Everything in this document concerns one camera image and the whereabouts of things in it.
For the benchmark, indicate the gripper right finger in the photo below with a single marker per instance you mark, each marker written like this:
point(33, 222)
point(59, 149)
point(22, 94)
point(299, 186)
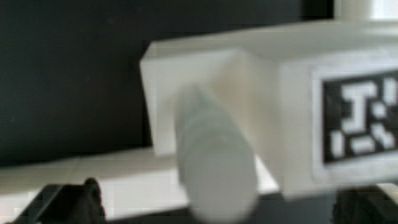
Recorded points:
point(367, 205)

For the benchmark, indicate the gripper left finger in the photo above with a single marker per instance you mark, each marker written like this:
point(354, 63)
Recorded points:
point(66, 204)

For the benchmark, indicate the white chair seat block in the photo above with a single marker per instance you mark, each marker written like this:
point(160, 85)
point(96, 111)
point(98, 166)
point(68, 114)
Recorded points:
point(272, 105)

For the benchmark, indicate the white front fence bar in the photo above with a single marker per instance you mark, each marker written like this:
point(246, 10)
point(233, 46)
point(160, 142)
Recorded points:
point(118, 186)

